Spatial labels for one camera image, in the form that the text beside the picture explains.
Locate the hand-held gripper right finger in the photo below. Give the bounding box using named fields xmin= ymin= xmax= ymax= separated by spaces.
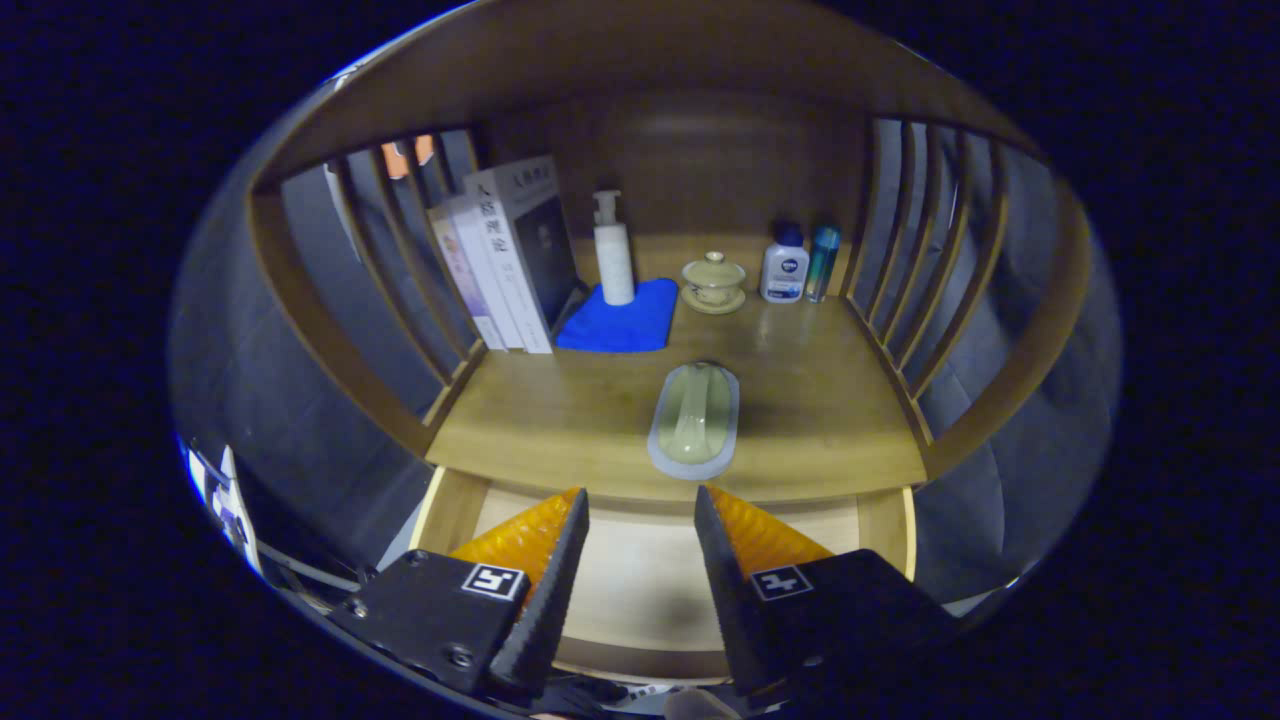
xmin=693 ymin=484 xmax=962 ymax=701

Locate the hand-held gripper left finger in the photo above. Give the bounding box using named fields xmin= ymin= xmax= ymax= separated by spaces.
xmin=330 ymin=486 xmax=592 ymax=701

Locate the wooden drawer with black knob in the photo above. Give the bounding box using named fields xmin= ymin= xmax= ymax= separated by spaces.
xmin=408 ymin=465 xmax=919 ymax=687

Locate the pale green scrub brush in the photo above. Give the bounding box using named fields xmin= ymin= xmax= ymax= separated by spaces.
xmin=646 ymin=361 xmax=742 ymax=483

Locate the wooden countertop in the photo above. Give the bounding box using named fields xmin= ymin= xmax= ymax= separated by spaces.
xmin=425 ymin=234 xmax=932 ymax=505

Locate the wooden cabinet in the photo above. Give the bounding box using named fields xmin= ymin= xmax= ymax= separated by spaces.
xmin=245 ymin=0 xmax=1097 ymax=504

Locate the blue cloth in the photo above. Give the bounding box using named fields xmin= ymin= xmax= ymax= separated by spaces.
xmin=555 ymin=277 xmax=682 ymax=355

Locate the beige lidded tea cup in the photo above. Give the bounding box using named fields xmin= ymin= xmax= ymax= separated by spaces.
xmin=681 ymin=251 xmax=749 ymax=317

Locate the pale purple book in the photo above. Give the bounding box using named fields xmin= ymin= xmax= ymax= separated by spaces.
xmin=428 ymin=205 xmax=508 ymax=352

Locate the thin white book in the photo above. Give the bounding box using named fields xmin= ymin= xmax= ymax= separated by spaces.
xmin=447 ymin=192 xmax=527 ymax=352

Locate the white and blue equipment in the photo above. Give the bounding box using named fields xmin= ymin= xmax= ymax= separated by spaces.
xmin=185 ymin=440 xmax=267 ymax=577

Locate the white bottle with blue cap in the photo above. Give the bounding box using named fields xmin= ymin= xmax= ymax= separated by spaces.
xmin=759 ymin=221 xmax=812 ymax=305

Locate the white pump bottle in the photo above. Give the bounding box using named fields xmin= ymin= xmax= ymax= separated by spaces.
xmin=592 ymin=190 xmax=638 ymax=308

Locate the teal bottle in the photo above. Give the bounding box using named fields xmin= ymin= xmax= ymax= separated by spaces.
xmin=805 ymin=224 xmax=844 ymax=305

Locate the white and black book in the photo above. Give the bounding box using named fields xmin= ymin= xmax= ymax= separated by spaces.
xmin=463 ymin=154 xmax=582 ymax=356

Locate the black backdrop cloth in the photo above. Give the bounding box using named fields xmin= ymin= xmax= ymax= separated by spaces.
xmin=170 ymin=130 xmax=1121 ymax=603

